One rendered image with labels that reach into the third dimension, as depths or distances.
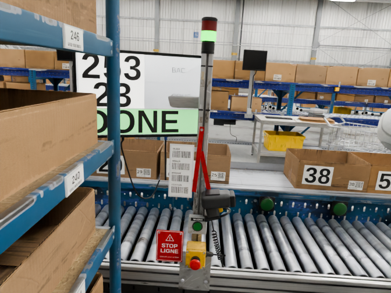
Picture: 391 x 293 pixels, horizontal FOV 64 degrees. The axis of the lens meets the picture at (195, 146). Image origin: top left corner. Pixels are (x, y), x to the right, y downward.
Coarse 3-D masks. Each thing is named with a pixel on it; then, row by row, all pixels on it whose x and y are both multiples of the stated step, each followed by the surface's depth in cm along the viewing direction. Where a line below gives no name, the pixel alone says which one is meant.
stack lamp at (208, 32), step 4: (208, 20) 98; (204, 24) 99; (208, 24) 98; (212, 24) 98; (216, 24) 100; (204, 28) 99; (208, 28) 98; (212, 28) 99; (216, 28) 101; (204, 32) 99; (208, 32) 99; (212, 32) 99; (204, 36) 99; (208, 36) 99; (212, 36) 99; (204, 40) 100; (208, 40) 99; (212, 40) 100
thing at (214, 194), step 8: (208, 192) 108; (216, 192) 107; (224, 192) 107; (232, 192) 108; (208, 200) 106; (216, 200) 106; (224, 200) 106; (232, 200) 106; (208, 208) 107; (216, 208) 107; (208, 216) 109; (216, 216) 109
